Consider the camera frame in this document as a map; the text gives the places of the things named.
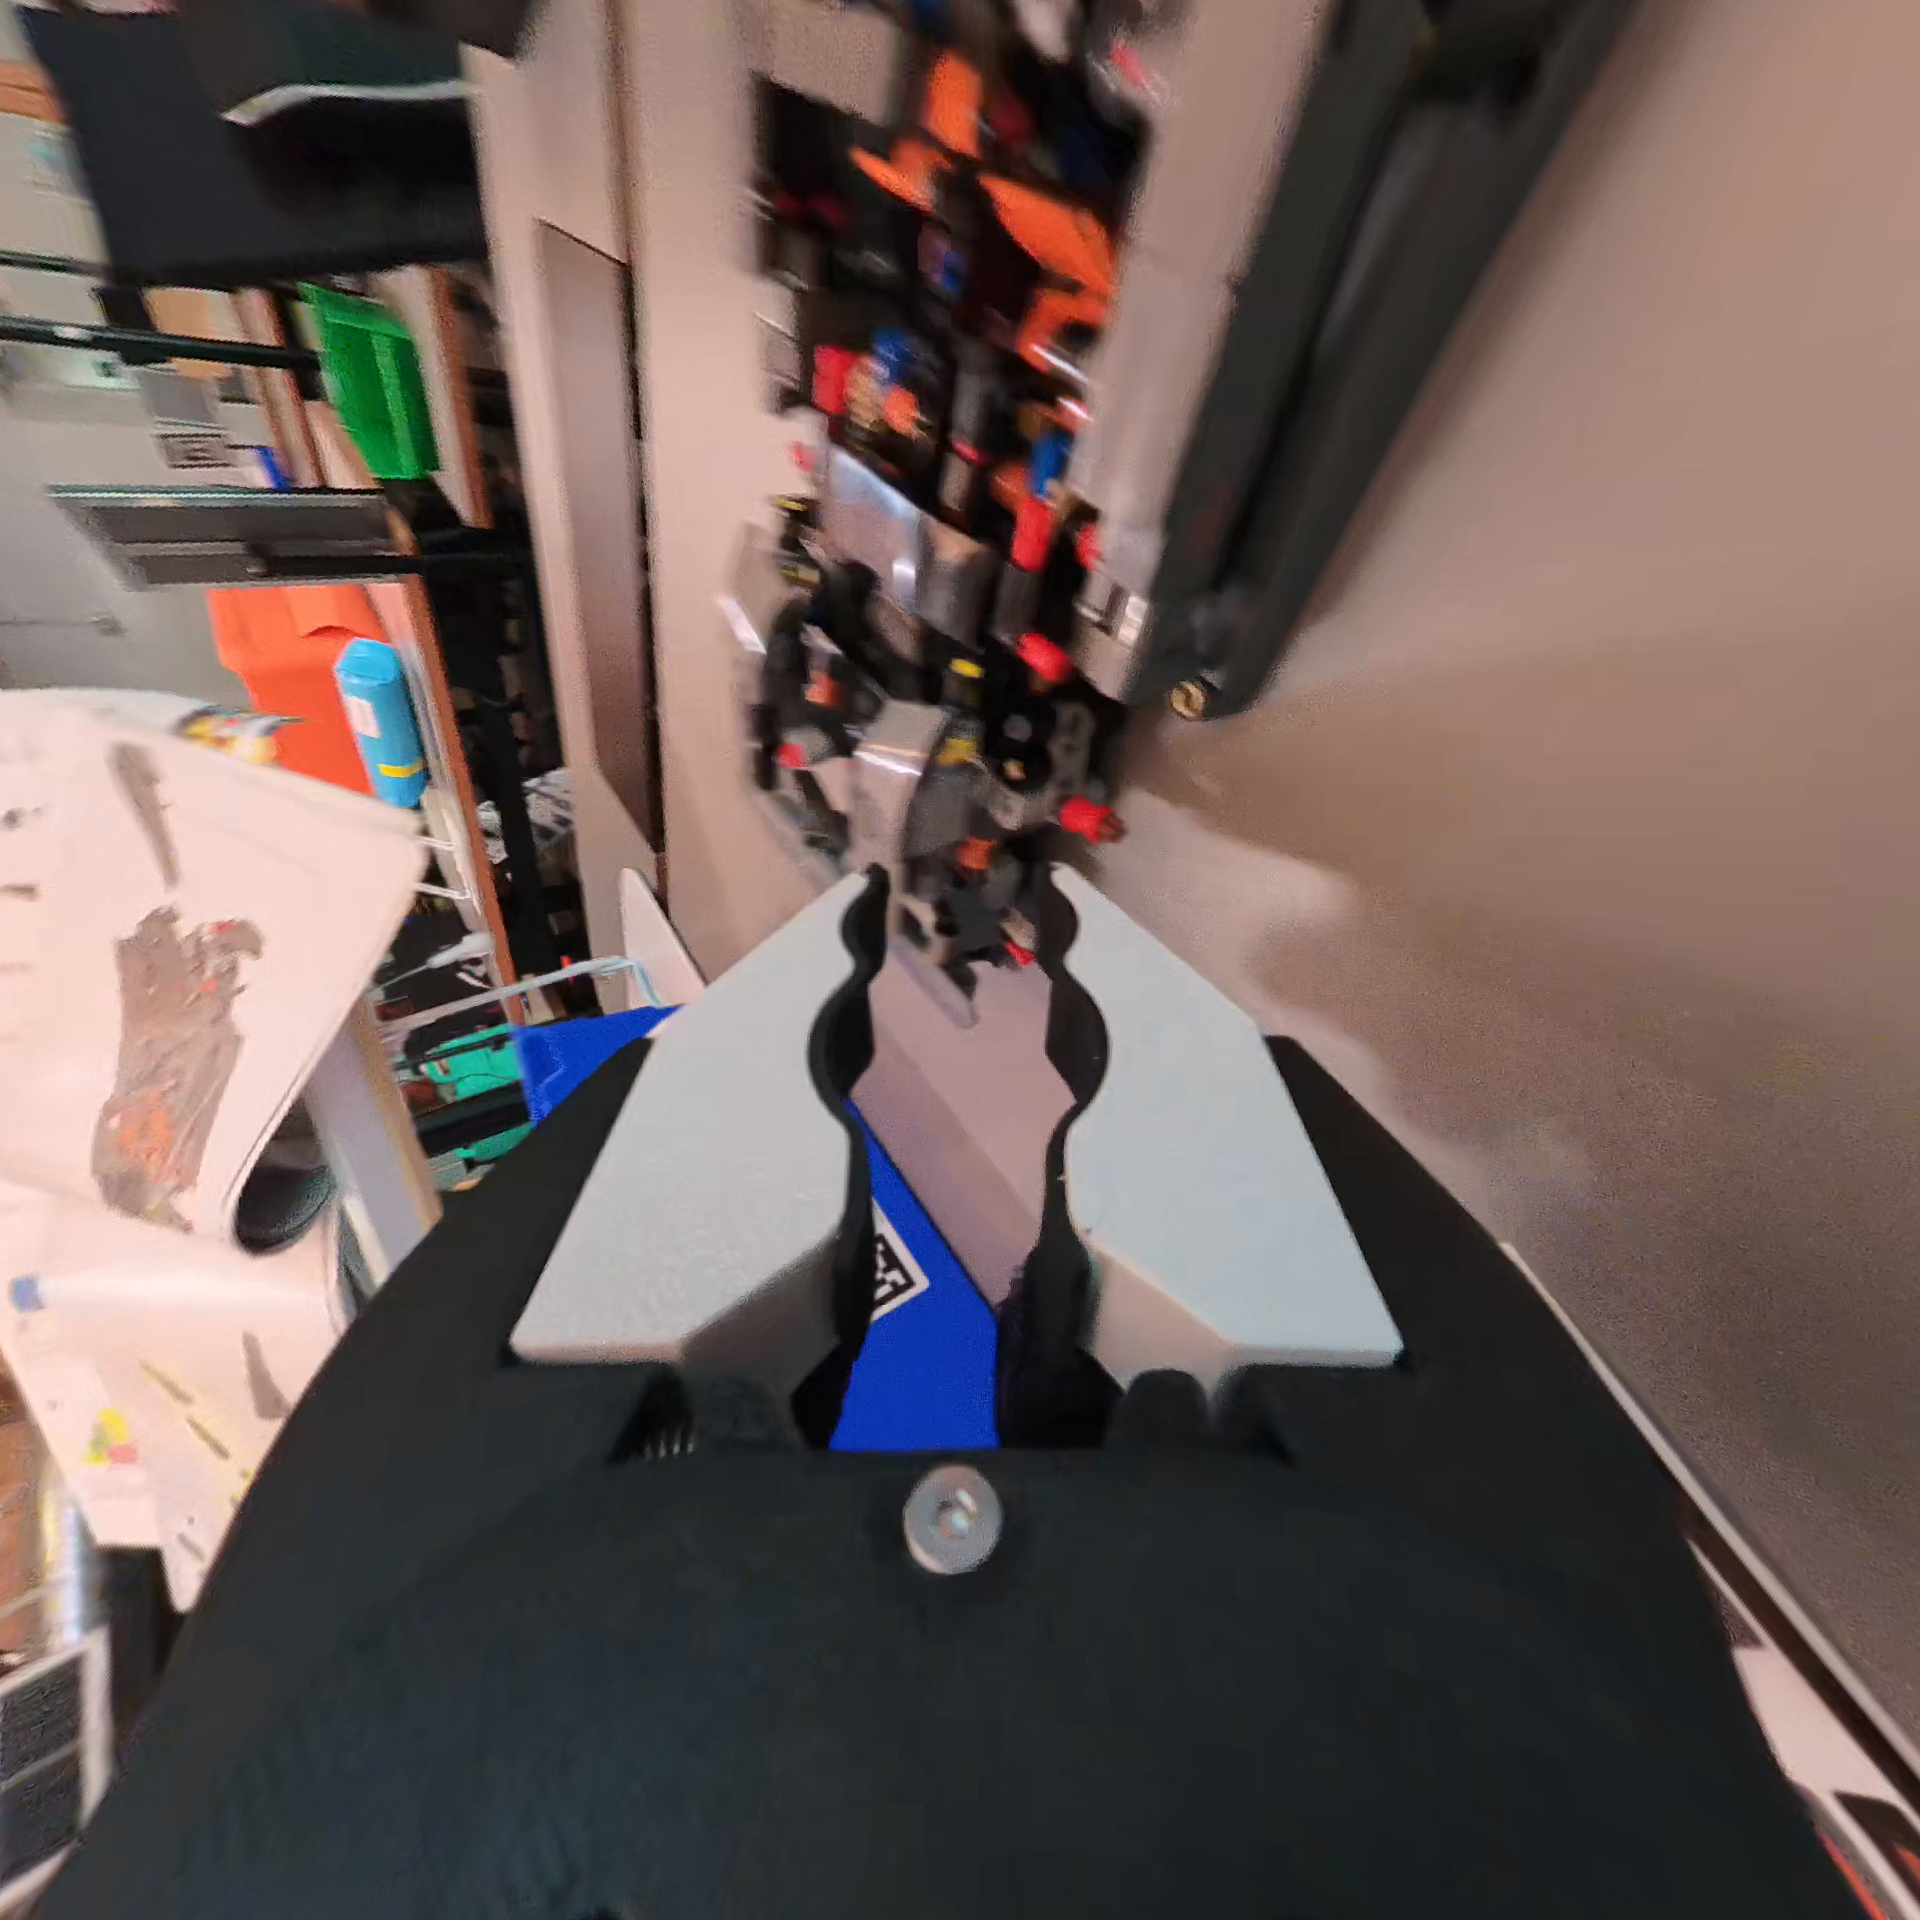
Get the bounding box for blue roll pouch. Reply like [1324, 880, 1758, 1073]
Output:
[334, 637, 433, 811]

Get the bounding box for blue bin with square tag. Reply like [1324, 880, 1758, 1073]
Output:
[515, 1001, 1001, 1454]

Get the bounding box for black chair with white piping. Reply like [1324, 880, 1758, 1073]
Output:
[22, 0, 534, 289]

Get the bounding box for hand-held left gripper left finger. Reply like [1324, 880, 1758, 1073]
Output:
[510, 866, 894, 1445]

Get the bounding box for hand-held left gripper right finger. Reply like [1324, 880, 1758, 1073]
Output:
[996, 864, 1405, 1433]

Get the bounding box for dark grey desk rail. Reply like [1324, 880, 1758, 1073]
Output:
[52, 483, 414, 590]

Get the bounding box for orange bag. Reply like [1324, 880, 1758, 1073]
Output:
[209, 585, 387, 797]

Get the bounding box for open instruction booklet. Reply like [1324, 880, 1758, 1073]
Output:
[0, 688, 433, 1613]

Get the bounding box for green plastic bin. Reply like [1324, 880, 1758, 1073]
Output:
[297, 281, 445, 483]

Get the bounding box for grey lego car model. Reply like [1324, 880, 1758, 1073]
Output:
[728, 46, 1156, 1038]

